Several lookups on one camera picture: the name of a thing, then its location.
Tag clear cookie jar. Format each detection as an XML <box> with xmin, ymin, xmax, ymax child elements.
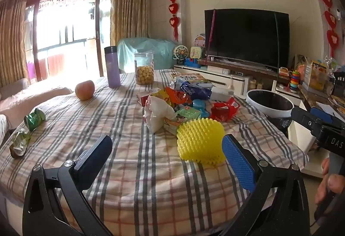
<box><xmin>134</xmin><ymin>52</ymin><xmax>155</xmax><ymax>86</ymax></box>

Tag green snack wrapper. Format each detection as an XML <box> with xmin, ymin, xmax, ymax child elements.
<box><xmin>24</xmin><ymin>108</ymin><xmax>46</xmax><ymax>131</ymax></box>
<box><xmin>9</xmin><ymin>128</ymin><xmax>32</xmax><ymax>158</ymax></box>

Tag person's right hand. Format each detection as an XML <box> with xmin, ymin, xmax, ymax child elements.
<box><xmin>315</xmin><ymin>158</ymin><xmax>345</xmax><ymax>205</ymax></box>

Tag marble counter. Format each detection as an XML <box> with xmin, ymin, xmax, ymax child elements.
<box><xmin>299</xmin><ymin>85</ymin><xmax>345</xmax><ymax>118</ymax></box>

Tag beige curtain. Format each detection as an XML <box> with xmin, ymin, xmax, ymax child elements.
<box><xmin>110</xmin><ymin>0</ymin><xmax>150</xmax><ymax>45</ymax></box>
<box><xmin>0</xmin><ymin>0</ymin><xmax>30</xmax><ymax>88</ymax></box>

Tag white bin with black liner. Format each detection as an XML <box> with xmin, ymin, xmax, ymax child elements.
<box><xmin>246</xmin><ymin>89</ymin><xmax>295</xmax><ymax>139</ymax></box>

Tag red snack packet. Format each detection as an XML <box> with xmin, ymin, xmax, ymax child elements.
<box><xmin>210</xmin><ymin>97</ymin><xmax>241</xmax><ymax>122</ymax></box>

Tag blue toy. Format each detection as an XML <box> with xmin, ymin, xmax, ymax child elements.
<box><xmin>184</xmin><ymin>58</ymin><xmax>202</xmax><ymax>68</ymax></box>

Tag pink stick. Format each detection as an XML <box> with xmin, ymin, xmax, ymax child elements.
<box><xmin>205</xmin><ymin>9</ymin><xmax>216</xmax><ymax>66</ymax></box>

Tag toy house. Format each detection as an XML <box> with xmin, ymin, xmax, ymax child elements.
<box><xmin>193</xmin><ymin>33</ymin><xmax>207</xmax><ymax>49</ymax></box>

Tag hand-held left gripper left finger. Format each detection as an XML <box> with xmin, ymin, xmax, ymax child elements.
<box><xmin>22</xmin><ymin>134</ymin><xmax>114</xmax><ymax>236</ymax></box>

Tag dark blue snack packet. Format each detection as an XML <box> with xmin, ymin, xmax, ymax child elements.
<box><xmin>179</xmin><ymin>81</ymin><xmax>212</xmax><ymax>100</ymax></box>

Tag black television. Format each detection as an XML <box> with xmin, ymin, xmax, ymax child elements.
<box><xmin>204</xmin><ymin>9</ymin><xmax>290</xmax><ymax>69</ymax></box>

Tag apple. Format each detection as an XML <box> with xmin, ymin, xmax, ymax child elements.
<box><xmin>75</xmin><ymin>80</ymin><xmax>95</xmax><ymax>101</ymax></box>

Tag balcony glass door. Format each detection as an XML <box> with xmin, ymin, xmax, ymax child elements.
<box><xmin>25</xmin><ymin>0</ymin><xmax>112</xmax><ymax>82</ymax></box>

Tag white TV cabinet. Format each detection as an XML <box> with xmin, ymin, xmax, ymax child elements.
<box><xmin>172</xmin><ymin>59</ymin><xmax>305</xmax><ymax>101</ymax></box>

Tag teal covered furniture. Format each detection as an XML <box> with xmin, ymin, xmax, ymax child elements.
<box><xmin>117</xmin><ymin>37</ymin><xmax>177</xmax><ymax>73</ymax></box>

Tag white paper sheet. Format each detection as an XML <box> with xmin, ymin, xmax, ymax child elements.
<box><xmin>317</xmin><ymin>102</ymin><xmax>340</xmax><ymax>118</ymax></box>

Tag white box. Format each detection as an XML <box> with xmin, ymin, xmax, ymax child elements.
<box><xmin>211</xmin><ymin>86</ymin><xmax>234</xmax><ymax>101</ymax></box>

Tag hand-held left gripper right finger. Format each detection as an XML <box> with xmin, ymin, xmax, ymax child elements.
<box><xmin>218</xmin><ymin>133</ymin><xmax>310</xmax><ymax>236</ymax></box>

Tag orange snack packet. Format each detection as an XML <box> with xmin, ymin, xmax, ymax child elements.
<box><xmin>152</xmin><ymin>87</ymin><xmax>193</xmax><ymax>111</ymax></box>

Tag purple bottle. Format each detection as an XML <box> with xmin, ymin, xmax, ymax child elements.
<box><xmin>104</xmin><ymin>46</ymin><xmax>121</xmax><ymax>88</ymax></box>

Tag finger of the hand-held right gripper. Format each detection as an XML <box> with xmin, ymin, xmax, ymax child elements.
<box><xmin>310</xmin><ymin>107</ymin><xmax>336</xmax><ymax>126</ymax></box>
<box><xmin>290</xmin><ymin>107</ymin><xmax>320</xmax><ymax>134</ymax></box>

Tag stacking ring toy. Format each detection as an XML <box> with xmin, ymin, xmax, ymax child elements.
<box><xmin>290</xmin><ymin>70</ymin><xmax>300</xmax><ymax>93</ymax></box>

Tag ferris wheel toy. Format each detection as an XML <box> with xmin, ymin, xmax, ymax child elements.
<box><xmin>173</xmin><ymin>45</ymin><xmax>189</xmax><ymax>65</ymax></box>

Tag white plastic bag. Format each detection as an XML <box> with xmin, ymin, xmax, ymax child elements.
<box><xmin>143</xmin><ymin>96</ymin><xmax>178</xmax><ymax>134</ymax></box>

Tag pink covered sofa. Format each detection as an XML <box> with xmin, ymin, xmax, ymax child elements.
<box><xmin>0</xmin><ymin>78</ymin><xmax>73</xmax><ymax>128</ymax></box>

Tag yellow foam fruit net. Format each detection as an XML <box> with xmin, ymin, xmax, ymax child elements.
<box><xmin>176</xmin><ymin>118</ymin><xmax>225</xmax><ymax>166</ymax></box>

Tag light blue wrapper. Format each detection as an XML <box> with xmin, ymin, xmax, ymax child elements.
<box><xmin>193</xmin><ymin>99</ymin><xmax>211</xmax><ymax>118</ymax></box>

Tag black box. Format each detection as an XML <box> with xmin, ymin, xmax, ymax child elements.
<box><xmin>333</xmin><ymin>71</ymin><xmax>345</xmax><ymax>96</ymax></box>

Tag colourful picture box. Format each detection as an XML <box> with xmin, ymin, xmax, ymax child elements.
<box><xmin>307</xmin><ymin>60</ymin><xmax>328</xmax><ymax>91</ymax></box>

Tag small red box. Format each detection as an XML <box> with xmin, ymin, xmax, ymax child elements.
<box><xmin>136</xmin><ymin>89</ymin><xmax>155</xmax><ymax>105</ymax></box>

